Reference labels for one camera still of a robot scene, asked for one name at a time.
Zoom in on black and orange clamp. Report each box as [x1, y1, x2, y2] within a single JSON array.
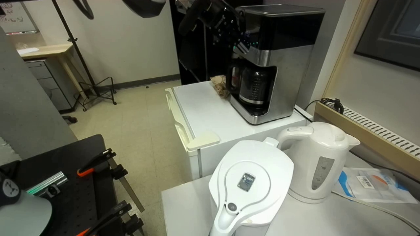
[[76, 148, 145, 213], [76, 200, 145, 236]]

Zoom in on glass coffee carafe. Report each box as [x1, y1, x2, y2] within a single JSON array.
[[226, 62, 278, 108]]

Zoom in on wooden desk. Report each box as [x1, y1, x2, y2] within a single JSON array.
[[19, 43, 90, 113]]

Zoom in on clear plastic packet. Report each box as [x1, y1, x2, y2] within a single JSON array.
[[331, 167, 419, 205]]

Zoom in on white mini fridge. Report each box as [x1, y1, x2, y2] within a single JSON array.
[[165, 80, 314, 181]]

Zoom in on grey partition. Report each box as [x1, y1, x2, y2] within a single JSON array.
[[0, 26, 78, 164]]

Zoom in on white water filter pitcher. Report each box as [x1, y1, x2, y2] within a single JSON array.
[[208, 137, 295, 236]]

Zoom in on brown paper bag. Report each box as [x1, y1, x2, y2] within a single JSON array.
[[210, 75, 232, 99]]

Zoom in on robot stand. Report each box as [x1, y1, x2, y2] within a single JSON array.
[[0, 134, 145, 236]]

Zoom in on white mini fridge door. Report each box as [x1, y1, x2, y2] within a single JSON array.
[[165, 87, 221, 180]]

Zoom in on framed picture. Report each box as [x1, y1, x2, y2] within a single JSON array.
[[354, 0, 420, 71]]

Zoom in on white electric kettle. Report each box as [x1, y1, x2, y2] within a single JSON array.
[[277, 122, 361, 204]]

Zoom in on silver metal rail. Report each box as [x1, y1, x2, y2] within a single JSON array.
[[26, 171, 68, 198]]

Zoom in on radiator with wooden casing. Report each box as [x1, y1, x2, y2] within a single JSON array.
[[313, 100, 420, 181]]

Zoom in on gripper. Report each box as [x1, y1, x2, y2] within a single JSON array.
[[194, 0, 251, 55]]

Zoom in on whiteboard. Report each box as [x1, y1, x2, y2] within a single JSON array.
[[0, 0, 39, 36]]

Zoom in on white cable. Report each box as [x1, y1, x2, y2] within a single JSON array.
[[331, 191, 420, 230]]

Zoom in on black cable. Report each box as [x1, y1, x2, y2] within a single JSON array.
[[294, 97, 345, 122]]

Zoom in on black stand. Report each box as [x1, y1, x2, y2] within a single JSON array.
[[51, 0, 117, 112]]

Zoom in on grey drawer cabinet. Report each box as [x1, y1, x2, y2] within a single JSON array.
[[25, 57, 79, 113]]

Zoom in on black and steel coffeemaker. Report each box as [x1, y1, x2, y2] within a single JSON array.
[[226, 4, 326, 126]]

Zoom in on black cabinet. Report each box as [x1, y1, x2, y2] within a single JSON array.
[[169, 0, 263, 86]]

